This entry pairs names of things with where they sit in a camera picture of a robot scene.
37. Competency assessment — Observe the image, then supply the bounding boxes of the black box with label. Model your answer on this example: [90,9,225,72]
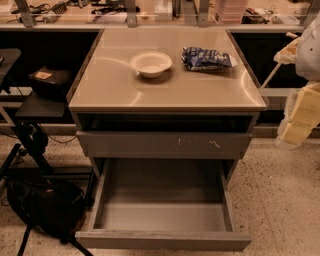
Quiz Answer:
[28,66,73,102]

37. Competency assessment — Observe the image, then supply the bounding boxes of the black side shelf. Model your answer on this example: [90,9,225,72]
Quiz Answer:
[15,91,67,118]

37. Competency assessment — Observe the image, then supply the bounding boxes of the blue chip bag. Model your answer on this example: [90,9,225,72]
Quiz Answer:
[181,47,238,71]

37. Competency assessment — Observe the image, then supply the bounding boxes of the pink stacked trays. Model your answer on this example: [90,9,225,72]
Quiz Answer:
[214,0,248,24]

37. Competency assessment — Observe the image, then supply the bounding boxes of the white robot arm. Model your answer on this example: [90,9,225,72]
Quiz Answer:
[274,15,320,149]

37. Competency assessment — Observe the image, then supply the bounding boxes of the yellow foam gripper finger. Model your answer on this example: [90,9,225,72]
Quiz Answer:
[277,82,320,146]
[273,37,300,65]

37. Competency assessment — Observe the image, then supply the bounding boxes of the open grey lower drawer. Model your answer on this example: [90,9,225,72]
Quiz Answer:
[76,159,251,251]

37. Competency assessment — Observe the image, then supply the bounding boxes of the white rod with handle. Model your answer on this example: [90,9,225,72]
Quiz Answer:
[261,32,300,88]

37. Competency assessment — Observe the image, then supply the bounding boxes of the white paper bowl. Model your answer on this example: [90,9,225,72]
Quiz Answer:
[130,51,172,78]

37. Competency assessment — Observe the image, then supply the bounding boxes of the closed grey upper drawer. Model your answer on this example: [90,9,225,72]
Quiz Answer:
[77,131,252,159]

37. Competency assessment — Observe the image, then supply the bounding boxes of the black backpack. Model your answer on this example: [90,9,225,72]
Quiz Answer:
[7,178,85,244]

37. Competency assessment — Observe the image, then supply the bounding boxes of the grey drawer cabinet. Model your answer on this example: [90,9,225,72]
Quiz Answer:
[69,26,267,176]

